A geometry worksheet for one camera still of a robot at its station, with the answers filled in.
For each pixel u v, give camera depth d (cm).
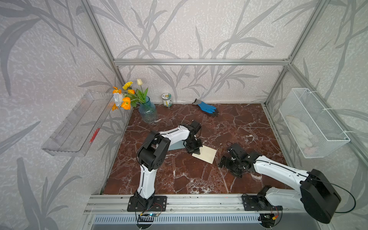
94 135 64
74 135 64
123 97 80
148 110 101
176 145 62
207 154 91
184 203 76
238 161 65
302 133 77
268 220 72
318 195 41
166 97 115
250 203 73
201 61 170
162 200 76
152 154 52
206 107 116
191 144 81
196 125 80
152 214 71
